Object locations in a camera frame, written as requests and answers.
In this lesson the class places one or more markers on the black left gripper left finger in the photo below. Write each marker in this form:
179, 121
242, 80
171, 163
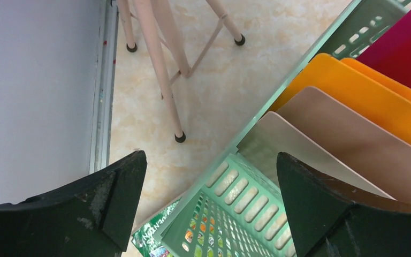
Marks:
92, 216

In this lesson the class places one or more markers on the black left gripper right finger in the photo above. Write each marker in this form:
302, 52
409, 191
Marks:
328, 217

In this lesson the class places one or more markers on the green file rack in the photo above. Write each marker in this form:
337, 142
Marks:
235, 210

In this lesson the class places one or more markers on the beige pressure file folder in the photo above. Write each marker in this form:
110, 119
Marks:
334, 139

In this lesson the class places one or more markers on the red translucent file folder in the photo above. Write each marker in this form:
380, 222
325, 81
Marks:
391, 53

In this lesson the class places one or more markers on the orange file folder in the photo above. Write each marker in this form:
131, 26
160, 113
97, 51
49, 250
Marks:
373, 95

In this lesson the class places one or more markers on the pink lamp stand pole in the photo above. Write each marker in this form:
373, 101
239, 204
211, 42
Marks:
166, 47

